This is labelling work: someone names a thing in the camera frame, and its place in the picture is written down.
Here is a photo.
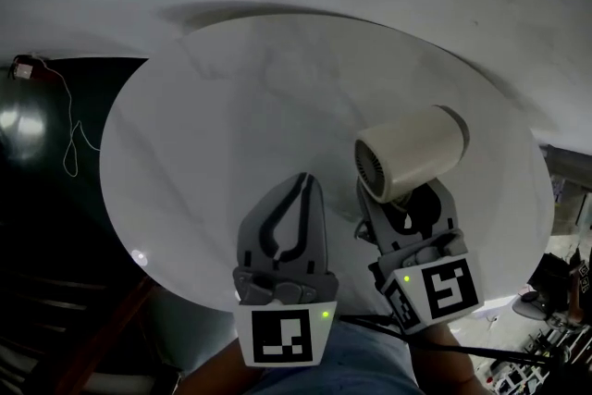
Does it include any dark wooden furniture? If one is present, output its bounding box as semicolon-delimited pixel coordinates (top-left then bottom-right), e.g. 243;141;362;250
0;216;186;395

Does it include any round white table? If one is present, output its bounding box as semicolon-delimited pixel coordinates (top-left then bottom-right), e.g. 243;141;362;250
99;12;556;326

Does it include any person's light blue shirt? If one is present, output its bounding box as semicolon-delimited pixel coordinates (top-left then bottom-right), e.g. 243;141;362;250
244;319;427;395

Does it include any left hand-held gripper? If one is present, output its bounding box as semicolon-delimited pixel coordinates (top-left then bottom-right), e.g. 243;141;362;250
232;172;339;369

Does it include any red wall plug box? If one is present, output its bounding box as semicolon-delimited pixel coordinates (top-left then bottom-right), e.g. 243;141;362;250
7;54;43;82

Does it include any cream hair dryer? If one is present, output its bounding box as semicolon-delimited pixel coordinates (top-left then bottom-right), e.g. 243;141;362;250
353;105;471;212

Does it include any thin white cable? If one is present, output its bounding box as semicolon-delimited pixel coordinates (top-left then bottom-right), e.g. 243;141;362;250
42;59;102;178

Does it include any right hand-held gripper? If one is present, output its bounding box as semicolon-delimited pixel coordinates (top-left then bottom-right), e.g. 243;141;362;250
355;178;486;336

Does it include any person's right forearm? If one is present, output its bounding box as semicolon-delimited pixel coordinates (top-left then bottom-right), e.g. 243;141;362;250
410;322;478;395

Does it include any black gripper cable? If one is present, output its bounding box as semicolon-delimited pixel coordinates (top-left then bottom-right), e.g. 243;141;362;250
339;314;554;363

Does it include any person's left forearm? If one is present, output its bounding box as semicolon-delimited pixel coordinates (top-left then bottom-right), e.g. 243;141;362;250
182;336;263;395

